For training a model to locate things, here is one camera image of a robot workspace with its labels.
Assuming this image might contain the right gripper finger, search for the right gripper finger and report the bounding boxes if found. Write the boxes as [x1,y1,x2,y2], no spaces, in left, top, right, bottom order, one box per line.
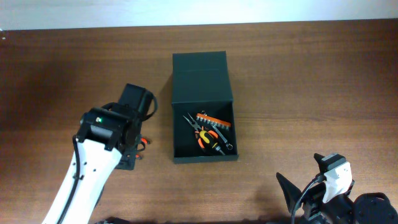
[276,172,302,214]
[313,153,325,168]

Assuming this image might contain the small red cutting pliers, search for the small red cutting pliers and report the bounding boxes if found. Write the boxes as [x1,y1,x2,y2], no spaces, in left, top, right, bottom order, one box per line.
[134,137,152,160]

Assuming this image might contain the orange black needle-nose pliers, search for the orange black needle-nose pliers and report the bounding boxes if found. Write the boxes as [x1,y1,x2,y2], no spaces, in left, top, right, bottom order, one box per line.
[183,114,211,140]

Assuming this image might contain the orange socket bit rail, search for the orange socket bit rail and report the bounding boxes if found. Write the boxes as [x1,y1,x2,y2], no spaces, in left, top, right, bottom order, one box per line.
[196,113,232,130]

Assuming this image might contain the yellow black screwdriver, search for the yellow black screwdriver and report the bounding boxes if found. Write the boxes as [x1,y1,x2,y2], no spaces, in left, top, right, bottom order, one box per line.
[197,130,225,156]

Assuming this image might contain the silver combination wrench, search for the silver combination wrench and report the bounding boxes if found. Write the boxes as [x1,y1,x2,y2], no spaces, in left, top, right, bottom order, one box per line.
[201,111,233,150]

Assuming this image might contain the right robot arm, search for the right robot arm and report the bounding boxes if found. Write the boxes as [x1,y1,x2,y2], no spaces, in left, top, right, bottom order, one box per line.
[276,153,397,224]

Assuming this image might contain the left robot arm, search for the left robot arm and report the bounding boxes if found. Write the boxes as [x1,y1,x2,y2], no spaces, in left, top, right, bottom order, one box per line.
[43,83,158,223]

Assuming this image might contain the dark green open box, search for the dark green open box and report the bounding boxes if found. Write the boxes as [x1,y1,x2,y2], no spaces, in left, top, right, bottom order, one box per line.
[172,52,239,164]

